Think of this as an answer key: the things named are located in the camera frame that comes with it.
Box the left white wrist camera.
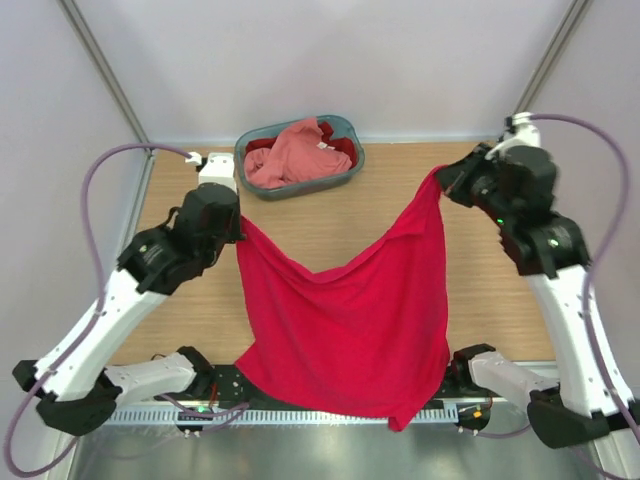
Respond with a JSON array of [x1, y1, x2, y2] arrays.
[[185, 152, 238, 193]]

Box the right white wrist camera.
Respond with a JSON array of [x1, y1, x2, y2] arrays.
[[484, 112, 541, 160]]

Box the left aluminium frame post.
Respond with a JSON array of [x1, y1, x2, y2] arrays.
[[57, 0, 149, 143]]

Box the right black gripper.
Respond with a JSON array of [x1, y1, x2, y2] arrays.
[[436, 142, 517, 229]]

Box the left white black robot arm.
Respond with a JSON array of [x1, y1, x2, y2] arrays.
[[13, 183, 243, 436]]

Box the aluminium frame post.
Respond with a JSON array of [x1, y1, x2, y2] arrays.
[[57, 0, 149, 143], [498, 0, 592, 146]]

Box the teal plastic laundry basin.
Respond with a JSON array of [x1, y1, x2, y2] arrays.
[[234, 115, 365, 201]]

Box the magenta red t shirt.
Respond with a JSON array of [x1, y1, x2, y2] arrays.
[[236, 175, 450, 432]]

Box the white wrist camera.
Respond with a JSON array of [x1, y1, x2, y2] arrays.
[[185, 152, 238, 193], [484, 112, 541, 160]]

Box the salmon pink t shirt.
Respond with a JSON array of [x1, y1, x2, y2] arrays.
[[243, 117, 351, 189]]

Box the perforated metal cable tray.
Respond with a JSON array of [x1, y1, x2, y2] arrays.
[[107, 405, 459, 426]]

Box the right aluminium frame post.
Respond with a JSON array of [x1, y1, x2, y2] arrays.
[[498, 0, 592, 146]]

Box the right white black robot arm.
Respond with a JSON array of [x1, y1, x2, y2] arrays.
[[435, 144, 639, 449]]

